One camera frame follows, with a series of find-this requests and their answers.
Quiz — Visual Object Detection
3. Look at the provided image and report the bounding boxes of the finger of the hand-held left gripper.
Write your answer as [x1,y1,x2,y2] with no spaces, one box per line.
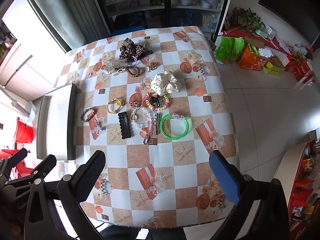
[0,148,28,180]
[10,154,57,188]

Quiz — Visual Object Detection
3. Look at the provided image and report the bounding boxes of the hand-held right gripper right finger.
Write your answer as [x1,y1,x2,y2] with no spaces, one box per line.
[209,150,294,240]

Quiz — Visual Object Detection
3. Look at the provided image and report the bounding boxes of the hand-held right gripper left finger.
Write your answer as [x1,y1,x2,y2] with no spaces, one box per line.
[24,150,106,240]

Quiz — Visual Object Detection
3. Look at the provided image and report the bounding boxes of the white tray with dark rim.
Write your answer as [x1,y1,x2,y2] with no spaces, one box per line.
[37,83,77,161]

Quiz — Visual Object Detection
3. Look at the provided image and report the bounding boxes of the brown braided hair tie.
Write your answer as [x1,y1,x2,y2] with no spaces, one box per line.
[80,107,97,123]

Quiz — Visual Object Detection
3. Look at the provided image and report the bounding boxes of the black scalloped hair clip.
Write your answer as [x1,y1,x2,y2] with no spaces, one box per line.
[118,111,133,139]

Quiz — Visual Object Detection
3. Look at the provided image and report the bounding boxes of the yellow hair tie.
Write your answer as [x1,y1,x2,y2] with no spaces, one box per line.
[107,98,126,115]

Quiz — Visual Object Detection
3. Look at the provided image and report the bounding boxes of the green translucent bangle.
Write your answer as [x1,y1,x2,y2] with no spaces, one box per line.
[160,113,187,140]

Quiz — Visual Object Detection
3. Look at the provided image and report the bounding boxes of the clear crystal bead bracelet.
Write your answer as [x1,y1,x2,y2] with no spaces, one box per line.
[132,107,155,145]

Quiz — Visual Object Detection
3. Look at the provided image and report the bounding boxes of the silver hair clip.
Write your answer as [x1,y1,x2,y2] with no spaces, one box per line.
[154,112,161,137]

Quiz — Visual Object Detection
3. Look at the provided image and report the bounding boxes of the cream polka dot scrunchie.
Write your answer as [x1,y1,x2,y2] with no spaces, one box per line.
[150,71,181,96]

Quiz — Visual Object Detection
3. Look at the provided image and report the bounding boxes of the red plastic stool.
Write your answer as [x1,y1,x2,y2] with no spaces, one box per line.
[0,148,31,179]

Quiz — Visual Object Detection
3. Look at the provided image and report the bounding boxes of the red bucket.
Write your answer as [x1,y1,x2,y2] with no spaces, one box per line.
[15,118,35,144]

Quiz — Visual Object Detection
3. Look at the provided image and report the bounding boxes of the white basin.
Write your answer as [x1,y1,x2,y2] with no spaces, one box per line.
[24,101,37,122]

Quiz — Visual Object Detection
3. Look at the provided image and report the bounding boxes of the checkered printed tablecloth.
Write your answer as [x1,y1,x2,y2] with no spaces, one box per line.
[54,26,240,230]

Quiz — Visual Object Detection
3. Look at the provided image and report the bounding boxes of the round white shelf unit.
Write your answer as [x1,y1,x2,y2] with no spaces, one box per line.
[274,130,320,240]

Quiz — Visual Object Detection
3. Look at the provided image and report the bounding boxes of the beige small hair clip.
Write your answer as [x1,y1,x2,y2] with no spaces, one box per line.
[112,66,128,77]

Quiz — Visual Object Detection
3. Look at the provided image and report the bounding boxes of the clear hair claw clip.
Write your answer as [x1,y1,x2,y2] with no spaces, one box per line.
[103,58,126,73]

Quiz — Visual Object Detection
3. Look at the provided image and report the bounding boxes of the yellow-green box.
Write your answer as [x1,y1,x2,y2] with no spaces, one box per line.
[262,59,286,76]

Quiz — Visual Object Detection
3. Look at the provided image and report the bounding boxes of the orange gift box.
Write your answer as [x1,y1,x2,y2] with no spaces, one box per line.
[238,45,271,70]

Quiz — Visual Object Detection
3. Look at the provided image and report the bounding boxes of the green plastic bag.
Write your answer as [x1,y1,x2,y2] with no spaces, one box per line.
[215,36,245,65]

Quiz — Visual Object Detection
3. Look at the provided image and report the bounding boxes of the red gift boxes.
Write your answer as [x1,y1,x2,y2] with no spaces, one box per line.
[284,55,316,83]

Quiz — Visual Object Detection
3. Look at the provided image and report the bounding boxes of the leopard print scrunchie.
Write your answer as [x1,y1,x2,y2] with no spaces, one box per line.
[119,37,148,60]

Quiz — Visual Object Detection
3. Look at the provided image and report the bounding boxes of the grey curtain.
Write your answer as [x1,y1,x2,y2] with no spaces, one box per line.
[27,0,111,51]

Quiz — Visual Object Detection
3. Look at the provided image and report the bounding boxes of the green potted plant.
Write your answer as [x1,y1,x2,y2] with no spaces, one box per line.
[234,7,265,31]

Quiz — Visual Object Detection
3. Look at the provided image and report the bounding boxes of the glass door cabinet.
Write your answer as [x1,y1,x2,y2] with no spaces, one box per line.
[89,0,235,43]

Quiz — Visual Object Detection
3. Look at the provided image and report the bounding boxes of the colourful bead bracelet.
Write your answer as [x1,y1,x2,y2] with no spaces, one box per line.
[143,91,173,112]

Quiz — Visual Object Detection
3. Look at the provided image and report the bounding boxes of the brown spiral hair tie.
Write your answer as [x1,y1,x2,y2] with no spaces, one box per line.
[125,65,142,78]

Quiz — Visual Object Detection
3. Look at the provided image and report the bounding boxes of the dark wall board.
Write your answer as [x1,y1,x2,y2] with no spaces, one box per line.
[258,0,320,46]

